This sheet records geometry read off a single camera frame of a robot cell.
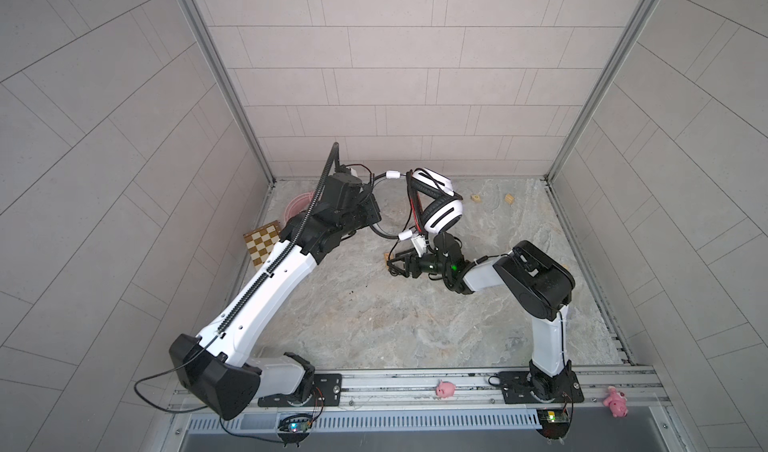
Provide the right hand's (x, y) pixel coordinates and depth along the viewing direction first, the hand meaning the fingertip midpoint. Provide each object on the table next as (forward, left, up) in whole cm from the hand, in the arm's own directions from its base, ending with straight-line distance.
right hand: (393, 262), depth 89 cm
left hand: (+2, 0, +25) cm, 26 cm away
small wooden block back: (+26, -32, -3) cm, 42 cm away
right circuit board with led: (-40, -35, -7) cm, 54 cm away
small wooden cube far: (+25, -44, -3) cm, 51 cm away
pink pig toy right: (-38, -50, -4) cm, 63 cm away
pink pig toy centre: (-33, -11, -4) cm, 35 cm away
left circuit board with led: (-38, +23, -2) cm, 45 cm away
